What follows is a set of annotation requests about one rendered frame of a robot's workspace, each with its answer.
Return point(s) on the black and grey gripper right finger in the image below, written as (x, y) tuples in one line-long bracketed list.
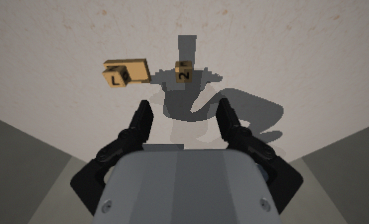
[(283, 180)]

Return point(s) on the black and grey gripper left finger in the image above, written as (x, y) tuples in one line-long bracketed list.
[(89, 183)]

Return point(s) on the tan calendar cube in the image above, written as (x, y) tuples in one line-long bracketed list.
[(183, 71), (116, 76)]

